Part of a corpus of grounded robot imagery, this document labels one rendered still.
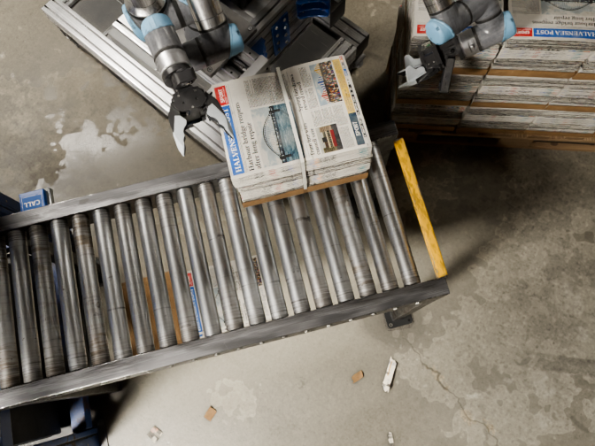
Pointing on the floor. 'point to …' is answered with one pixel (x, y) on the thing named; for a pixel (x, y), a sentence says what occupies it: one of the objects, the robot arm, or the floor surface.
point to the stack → (510, 58)
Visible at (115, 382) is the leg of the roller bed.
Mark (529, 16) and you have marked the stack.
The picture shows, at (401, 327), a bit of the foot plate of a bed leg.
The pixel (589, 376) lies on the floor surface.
